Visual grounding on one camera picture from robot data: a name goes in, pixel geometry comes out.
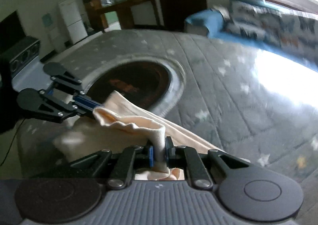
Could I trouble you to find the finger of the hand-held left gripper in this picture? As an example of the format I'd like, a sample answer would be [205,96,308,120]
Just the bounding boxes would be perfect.
[51,71,103,111]
[37,89,97,123]

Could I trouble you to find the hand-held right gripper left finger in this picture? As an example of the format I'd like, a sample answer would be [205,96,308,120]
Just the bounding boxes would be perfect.
[71,144,155,189]

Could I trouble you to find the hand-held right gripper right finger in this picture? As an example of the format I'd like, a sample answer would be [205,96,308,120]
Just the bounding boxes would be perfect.
[164,137,251,189]

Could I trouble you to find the cream cloth garment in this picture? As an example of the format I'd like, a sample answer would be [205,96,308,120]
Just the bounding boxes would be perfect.
[53,90,250,182]

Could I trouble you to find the grey speaker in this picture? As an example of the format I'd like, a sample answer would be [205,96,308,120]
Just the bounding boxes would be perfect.
[9,36,41,79]

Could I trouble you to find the round black induction cooktop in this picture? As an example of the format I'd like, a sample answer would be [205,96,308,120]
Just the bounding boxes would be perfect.
[93,61,173,116]

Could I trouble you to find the black television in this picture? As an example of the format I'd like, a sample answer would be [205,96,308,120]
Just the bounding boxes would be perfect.
[0,10,26,53]

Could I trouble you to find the white water dispenser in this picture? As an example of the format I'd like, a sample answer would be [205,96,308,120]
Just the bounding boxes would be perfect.
[41,13,66,48]

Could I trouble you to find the grey star quilted table cover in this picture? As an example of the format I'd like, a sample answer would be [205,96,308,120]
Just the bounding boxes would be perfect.
[15,30,318,183]

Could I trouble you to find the white refrigerator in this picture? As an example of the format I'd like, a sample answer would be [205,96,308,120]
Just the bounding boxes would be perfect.
[58,0,88,45]

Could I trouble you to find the dark wooden console counter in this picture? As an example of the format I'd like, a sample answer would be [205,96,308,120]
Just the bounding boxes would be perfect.
[93,0,164,32]

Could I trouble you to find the blue quilted armrest cover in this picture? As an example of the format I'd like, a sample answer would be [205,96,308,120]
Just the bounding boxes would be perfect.
[185,9,224,38]

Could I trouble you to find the beige towel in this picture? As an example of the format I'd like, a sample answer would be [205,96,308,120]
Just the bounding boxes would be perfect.
[214,5,231,20]

